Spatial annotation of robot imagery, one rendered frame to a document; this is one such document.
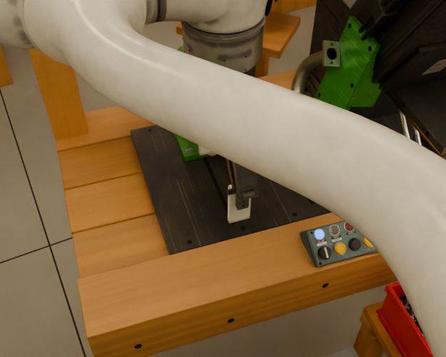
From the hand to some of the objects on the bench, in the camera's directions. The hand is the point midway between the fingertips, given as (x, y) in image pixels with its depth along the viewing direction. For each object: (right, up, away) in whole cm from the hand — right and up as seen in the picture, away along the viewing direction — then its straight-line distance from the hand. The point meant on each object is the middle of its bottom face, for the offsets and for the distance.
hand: (223, 178), depth 78 cm
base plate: (+34, +9, +68) cm, 77 cm away
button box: (+25, -17, +46) cm, 55 cm away
